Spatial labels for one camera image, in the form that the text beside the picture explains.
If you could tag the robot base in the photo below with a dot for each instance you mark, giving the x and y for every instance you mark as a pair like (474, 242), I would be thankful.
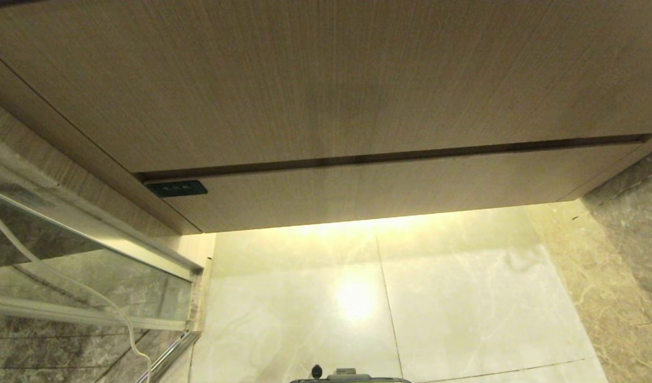
(349, 376)

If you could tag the large wooden drawer front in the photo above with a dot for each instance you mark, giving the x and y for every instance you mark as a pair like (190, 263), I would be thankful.
(326, 80)

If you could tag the dark green label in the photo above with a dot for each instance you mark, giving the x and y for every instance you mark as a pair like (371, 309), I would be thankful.
(177, 188)

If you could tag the narrow wooden drawer front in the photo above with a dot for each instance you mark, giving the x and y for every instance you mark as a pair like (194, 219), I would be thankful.
(390, 186)

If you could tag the wooden vanity cabinet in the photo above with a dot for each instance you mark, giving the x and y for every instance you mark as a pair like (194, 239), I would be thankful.
(55, 138)

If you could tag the glass shower door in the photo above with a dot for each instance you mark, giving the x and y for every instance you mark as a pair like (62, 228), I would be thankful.
(81, 271)

